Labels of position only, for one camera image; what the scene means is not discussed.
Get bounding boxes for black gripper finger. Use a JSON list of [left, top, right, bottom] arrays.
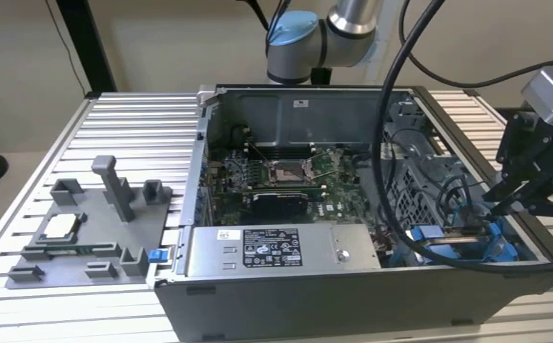
[[489, 177, 553, 219], [481, 161, 552, 202]]

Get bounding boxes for black disk wire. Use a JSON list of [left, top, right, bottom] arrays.
[[436, 174, 487, 234]]

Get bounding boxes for hard disk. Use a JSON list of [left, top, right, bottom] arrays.
[[412, 221, 493, 259]]

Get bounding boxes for grey metal drive cage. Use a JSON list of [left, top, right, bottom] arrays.
[[366, 101, 479, 229]]

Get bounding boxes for green motherboard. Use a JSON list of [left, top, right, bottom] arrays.
[[207, 142, 378, 228]]

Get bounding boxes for silver power supply unit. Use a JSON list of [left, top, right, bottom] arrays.
[[185, 224, 384, 279]]

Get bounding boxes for metal socket cover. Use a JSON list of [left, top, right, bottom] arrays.
[[305, 150, 344, 179]]

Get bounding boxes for CPU socket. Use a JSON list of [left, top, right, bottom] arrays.
[[269, 160, 310, 184]]

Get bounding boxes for black graphics card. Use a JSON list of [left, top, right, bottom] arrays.
[[250, 192, 309, 224]]

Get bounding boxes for thin locking lever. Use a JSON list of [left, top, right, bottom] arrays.
[[249, 141, 274, 164]]

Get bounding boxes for open black PC case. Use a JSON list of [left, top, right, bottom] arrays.
[[155, 84, 553, 343]]

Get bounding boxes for grey parts rack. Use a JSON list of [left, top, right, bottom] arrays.
[[4, 155, 175, 290]]

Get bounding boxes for green RAM stick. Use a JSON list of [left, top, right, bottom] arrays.
[[31, 244, 119, 257]]

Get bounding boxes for silver CPU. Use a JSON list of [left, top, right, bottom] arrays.
[[42, 215, 81, 240]]

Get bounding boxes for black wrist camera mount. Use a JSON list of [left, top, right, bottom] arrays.
[[495, 111, 541, 166]]

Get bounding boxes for blue bay rail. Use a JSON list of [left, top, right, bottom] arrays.
[[487, 219, 521, 262]]

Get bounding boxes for black case wire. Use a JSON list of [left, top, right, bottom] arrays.
[[385, 127, 435, 158]]

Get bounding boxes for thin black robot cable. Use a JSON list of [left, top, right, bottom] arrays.
[[398, 0, 553, 89]]

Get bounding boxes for black cables behind arm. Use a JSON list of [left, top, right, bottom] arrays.
[[245, 0, 290, 31]]

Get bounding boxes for black frame post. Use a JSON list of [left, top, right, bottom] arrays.
[[57, 0, 118, 94]]

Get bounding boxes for thin black wall cable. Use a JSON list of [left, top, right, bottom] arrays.
[[47, 0, 90, 94]]

